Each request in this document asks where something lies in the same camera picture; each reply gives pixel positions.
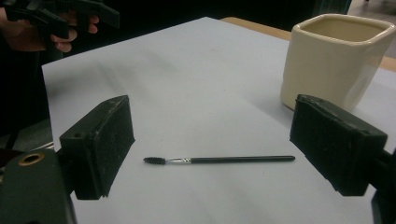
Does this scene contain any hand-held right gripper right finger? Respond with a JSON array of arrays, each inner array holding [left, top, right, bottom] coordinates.
[[289, 93, 389, 197]]

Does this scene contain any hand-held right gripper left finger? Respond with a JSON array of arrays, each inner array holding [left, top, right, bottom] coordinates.
[[59, 94, 136, 201]]

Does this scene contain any cream ceramic cup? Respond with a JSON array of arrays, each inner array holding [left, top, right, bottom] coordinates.
[[279, 13, 396, 112]]

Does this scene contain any white table cover sheet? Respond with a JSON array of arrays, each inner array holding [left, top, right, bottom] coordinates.
[[41, 16, 396, 224]]

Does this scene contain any black eyebrow brush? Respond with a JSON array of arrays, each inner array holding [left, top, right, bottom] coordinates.
[[143, 155, 296, 166]]

